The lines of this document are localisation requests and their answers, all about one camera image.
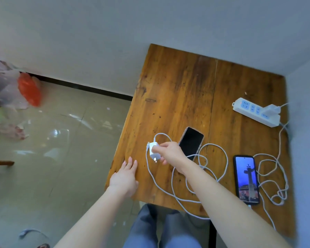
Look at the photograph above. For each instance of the person's left middle finger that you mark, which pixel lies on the person's left middle finger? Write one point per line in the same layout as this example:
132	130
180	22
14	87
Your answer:
129	164

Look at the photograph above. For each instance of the phone with dark screen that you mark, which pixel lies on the phone with dark screen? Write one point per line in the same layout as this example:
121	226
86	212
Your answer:
191	142

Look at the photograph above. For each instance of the pinkish clear plastic bag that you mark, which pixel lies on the pinkish clear plastic bag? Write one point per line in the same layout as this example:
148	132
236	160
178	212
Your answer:
13	131

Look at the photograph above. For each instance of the brown wooden bar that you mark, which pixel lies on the brown wooden bar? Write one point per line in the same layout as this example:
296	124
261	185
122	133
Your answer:
1	163

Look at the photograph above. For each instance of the red plastic bag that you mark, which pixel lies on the red plastic bag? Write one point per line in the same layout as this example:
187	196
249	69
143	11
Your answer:
29	89

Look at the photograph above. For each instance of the white power strip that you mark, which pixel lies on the white power strip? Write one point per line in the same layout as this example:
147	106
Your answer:
248	107

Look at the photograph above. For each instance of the person's left forearm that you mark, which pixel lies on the person's left forearm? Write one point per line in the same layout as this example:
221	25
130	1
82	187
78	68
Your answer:
93	219

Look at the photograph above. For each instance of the person's left hand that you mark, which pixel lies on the person's left hand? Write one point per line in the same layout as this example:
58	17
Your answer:
122	182

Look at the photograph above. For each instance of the white charger adapter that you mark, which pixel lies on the white charger adapter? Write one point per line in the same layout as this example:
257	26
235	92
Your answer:
152	155

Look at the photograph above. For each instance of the person's left thumb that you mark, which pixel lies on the person's left thumb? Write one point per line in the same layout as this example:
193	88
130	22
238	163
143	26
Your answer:
137	184

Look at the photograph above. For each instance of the phone with lit screen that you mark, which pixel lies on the phone with lit screen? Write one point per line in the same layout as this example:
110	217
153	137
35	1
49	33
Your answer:
246	178

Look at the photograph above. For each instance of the white plugged-in charger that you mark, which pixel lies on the white plugged-in charger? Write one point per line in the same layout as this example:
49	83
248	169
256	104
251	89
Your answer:
272	109

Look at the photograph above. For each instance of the person's right hand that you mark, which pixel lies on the person's right hand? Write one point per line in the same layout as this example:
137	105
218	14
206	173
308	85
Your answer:
174	153

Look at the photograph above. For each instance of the person's grey trousers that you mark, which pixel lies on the person's grey trousers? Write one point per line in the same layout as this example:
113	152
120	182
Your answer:
144	229

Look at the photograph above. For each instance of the person's right fingers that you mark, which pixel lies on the person's right fingers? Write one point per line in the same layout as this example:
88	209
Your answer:
162	145

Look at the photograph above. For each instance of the person's right forearm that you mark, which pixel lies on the person's right forearm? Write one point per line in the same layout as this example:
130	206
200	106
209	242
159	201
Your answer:
227	206

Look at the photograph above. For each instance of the white translucent plastic bag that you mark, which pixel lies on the white translucent plastic bag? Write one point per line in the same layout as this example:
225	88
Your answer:
5	82

